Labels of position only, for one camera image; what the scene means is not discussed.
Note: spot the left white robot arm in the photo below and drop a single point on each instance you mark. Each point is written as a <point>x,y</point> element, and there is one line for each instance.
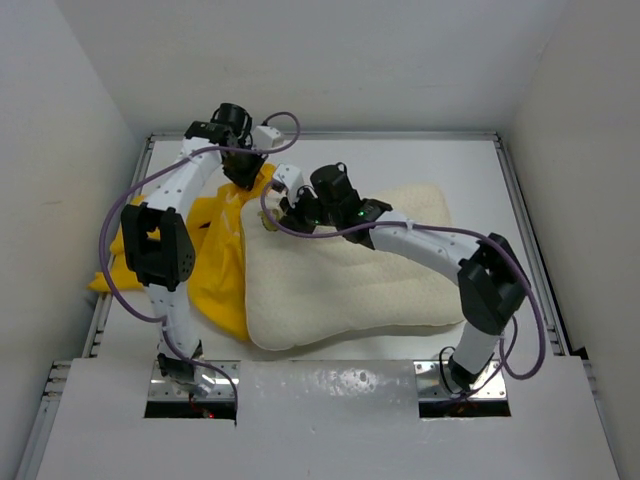
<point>157,246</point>

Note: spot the metal base plate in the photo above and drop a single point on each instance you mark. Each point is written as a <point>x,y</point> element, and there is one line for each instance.
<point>220,382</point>
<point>435,385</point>

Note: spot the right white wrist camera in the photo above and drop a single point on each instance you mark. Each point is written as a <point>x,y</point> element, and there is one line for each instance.
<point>288,179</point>

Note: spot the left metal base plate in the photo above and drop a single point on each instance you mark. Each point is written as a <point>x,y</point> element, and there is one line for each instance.
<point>220,382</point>

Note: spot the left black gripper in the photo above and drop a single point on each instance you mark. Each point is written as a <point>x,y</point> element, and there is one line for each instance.
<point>247,179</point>

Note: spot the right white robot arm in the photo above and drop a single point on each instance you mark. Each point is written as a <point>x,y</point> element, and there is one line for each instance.
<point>491,284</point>

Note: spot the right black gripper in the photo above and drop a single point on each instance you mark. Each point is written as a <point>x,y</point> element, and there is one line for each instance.
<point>292,215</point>

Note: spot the cream white pillow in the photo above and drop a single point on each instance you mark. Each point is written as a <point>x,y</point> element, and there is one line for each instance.
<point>302,291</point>

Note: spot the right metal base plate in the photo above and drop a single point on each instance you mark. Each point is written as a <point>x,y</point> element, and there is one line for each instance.
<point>435,385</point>

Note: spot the aluminium table frame rail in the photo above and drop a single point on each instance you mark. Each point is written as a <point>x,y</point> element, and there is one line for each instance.
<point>538,276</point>

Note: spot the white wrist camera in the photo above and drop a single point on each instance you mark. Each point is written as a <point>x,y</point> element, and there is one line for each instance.
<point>288,179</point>
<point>266,138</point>

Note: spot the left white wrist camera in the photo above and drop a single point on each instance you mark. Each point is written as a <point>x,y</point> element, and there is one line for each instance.
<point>266,138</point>

